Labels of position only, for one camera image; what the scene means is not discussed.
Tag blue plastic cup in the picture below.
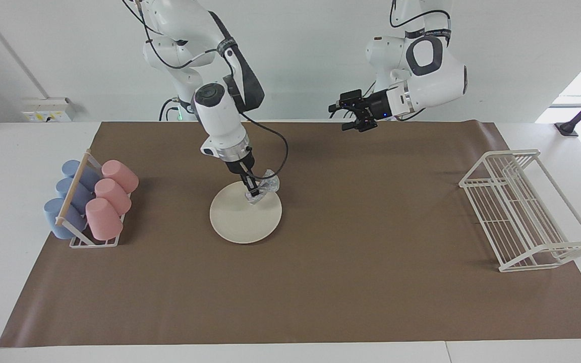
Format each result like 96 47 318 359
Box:
55 177 94 212
62 160 101 191
43 198 87 239

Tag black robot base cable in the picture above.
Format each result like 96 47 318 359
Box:
159 98 178 122

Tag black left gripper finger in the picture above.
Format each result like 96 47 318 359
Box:
328 90 365 113
341 115 378 133

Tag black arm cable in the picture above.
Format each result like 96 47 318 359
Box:
389 0 452 32
122 0 290 178

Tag cream round plate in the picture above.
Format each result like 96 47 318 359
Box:
209 180 283 245

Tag pink plastic cup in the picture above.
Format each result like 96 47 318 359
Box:
101 160 139 194
85 198 124 241
94 178 132 216

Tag white wall power outlet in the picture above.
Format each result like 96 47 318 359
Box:
21 97 74 123

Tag white cup holder rack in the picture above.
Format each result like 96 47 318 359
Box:
56 150 126 249

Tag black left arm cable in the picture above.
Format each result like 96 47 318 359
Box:
389 0 452 32

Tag white wire dish rack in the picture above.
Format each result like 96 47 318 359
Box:
458 149 581 273

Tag brown table mat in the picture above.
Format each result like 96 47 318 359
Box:
0 120 581 348

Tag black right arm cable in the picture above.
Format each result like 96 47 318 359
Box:
122 0 290 178

